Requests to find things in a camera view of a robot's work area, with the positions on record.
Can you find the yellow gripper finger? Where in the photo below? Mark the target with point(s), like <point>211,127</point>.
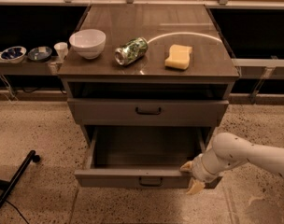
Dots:
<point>186,167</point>
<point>195,186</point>

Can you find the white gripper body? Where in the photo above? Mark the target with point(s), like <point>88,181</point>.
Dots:
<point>197,170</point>

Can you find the grey drawer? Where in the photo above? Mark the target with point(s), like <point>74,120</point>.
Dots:
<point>140,157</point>
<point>138,112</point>

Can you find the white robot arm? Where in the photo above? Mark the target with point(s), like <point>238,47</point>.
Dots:
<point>227,152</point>

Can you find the grey drawer cabinet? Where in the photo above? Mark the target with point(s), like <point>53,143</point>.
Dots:
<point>210,76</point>

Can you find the grey top drawer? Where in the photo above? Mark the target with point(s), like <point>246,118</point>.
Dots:
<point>138,112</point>

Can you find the yellow sponge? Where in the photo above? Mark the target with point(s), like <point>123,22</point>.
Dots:
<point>179,57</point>

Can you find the green soda can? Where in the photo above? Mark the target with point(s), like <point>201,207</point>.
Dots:
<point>131,51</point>

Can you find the white bowl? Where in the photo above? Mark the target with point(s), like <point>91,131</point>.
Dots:
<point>88,43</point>

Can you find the white paper cup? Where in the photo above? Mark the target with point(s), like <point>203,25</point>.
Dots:
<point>61,49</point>

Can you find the black stand leg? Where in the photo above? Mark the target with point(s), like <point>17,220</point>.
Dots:
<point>7,186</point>

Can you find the dark blue bowl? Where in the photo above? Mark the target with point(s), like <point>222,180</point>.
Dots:
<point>40,54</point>

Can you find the grey side shelf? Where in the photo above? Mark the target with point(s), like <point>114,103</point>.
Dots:
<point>29,68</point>

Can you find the blue patterned bowl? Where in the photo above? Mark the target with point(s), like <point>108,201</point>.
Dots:
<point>14,54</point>

